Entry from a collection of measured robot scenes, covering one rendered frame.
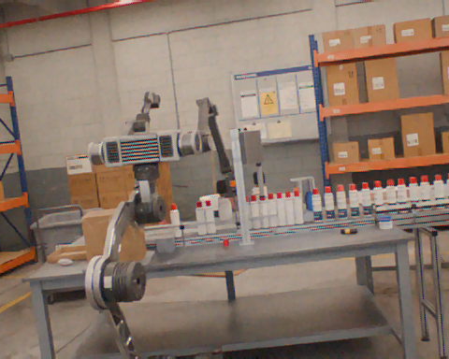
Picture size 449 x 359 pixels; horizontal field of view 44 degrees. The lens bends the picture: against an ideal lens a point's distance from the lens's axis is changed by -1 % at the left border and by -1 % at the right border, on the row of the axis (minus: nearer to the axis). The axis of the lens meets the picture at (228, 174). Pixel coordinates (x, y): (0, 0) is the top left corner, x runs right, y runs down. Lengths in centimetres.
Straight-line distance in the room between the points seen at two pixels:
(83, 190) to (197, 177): 184
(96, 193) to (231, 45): 279
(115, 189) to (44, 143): 242
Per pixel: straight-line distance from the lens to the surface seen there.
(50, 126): 894
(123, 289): 248
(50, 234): 558
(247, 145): 319
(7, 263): 747
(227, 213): 364
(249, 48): 790
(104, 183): 691
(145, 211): 287
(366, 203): 345
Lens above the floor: 151
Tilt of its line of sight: 5 degrees down
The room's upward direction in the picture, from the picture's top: 7 degrees counter-clockwise
